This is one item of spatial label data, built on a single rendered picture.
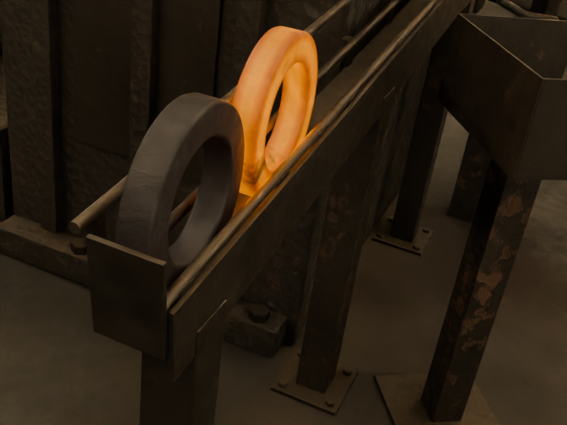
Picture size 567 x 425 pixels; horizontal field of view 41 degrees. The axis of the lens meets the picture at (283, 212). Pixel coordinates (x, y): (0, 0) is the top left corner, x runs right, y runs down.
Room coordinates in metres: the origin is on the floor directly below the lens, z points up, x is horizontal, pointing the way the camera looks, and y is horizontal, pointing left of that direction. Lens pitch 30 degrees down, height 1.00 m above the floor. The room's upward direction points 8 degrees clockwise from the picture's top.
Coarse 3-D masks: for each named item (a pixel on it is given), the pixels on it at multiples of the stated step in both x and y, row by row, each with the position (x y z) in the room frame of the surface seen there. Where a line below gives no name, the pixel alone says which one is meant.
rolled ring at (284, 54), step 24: (264, 48) 0.73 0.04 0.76; (288, 48) 0.73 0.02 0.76; (312, 48) 0.81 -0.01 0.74; (264, 72) 0.70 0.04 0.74; (288, 72) 0.82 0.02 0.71; (312, 72) 0.82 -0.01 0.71; (240, 96) 0.69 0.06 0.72; (264, 96) 0.69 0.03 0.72; (288, 96) 0.82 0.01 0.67; (312, 96) 0.84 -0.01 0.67; (264, 120) 0.69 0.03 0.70; (288, 120) 0.82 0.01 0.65; (264, 144) 0.70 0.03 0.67; (288, 144) 0.80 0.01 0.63; (264, 168) 0.71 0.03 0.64; (240, 192) 0.71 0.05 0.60
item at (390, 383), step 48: (480, 48) 1.04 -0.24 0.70; (528, 48) 1.16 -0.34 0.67; (480, 96) 1.01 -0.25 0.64; (528, 96) 0.90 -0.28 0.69; (480, 144) 0.97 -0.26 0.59; (528, 144) 0.88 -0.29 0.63; (528, 192) 1.03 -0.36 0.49; (480, 240) 1.04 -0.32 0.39; (480, 288) 1.02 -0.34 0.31; (480, 336) 1.03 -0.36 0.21; (384, 384) 1.10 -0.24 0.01; (432, 384) 1.05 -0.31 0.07
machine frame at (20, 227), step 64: (0, 0) 1.42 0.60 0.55; (64, 0) 1.36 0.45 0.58; (128, 0) 1.31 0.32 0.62; (192, 0) 1.26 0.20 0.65; (256, 0) 1.20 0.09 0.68; (320, 0) 1.20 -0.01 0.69; (64, 64) 1.37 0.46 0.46; (128, 64) 1.31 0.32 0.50; (192, 64) 1.26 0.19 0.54; (320, 64) 1.19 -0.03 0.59; (64, 128) 1.37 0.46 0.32; (128, 128) 1.30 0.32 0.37; (64, 192) 1.37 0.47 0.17; (384, 192) 1.71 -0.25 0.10; (64, 256) 1.30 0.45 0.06; (256, 320) 1.15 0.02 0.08
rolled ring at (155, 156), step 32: (192, 96) 0.60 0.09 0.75; (160, 128) 0.55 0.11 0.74; (192, 128) 0.56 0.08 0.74; (224, 128) 0.62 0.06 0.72; (160, 160) 0.53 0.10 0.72; (224, 160) 0.64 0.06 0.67; (128, 192) 0.51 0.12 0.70; (160, 192) 0.51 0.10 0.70; (224, 192) 0.64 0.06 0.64; (128, 224) 0.50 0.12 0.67; (160, 224) 0.51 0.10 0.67; (192, 224) 0.63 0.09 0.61; (224, 224) 0.64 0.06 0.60; (160, 256) 0.51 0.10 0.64; (192, 256) 0.59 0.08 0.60
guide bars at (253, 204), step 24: (432, 0) 1.31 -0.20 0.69; (408, 24) 1.18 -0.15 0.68; (312, 144) 0.80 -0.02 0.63; (288, 168) 0.73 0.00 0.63; (264, 192) 0.67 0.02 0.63; (240, 216) 0.63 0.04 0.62; (216, 240) 0.58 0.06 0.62; (192, 264) 0.55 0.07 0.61; (168, 288) 0.51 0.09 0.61; (168, 312) 0.51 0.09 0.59
